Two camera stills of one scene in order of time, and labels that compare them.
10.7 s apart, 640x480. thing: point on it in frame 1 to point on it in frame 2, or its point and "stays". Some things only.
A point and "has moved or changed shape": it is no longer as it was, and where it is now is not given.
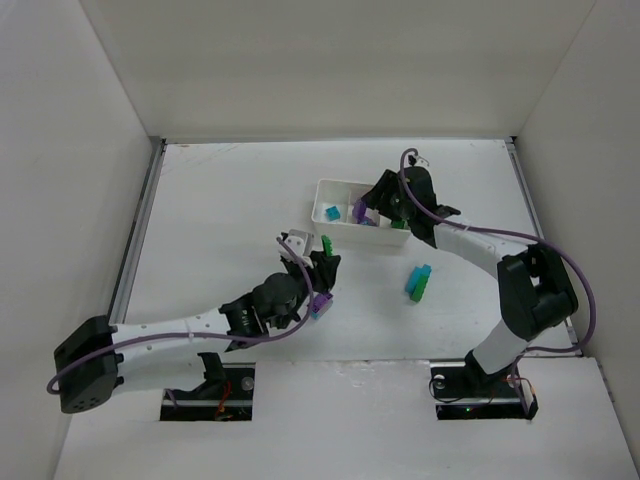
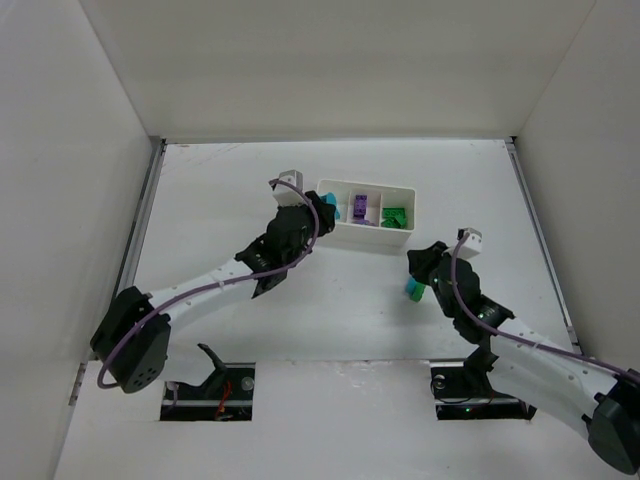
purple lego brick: (320, 301) to (360, 208)
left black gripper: (320, 273) to (316, 214)
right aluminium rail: (537, 217) stays
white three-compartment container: (333, 217) stays
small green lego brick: (419, 288) stays
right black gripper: (392, 198) to (424, 261)
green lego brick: (327, 245) has moved or changed shape
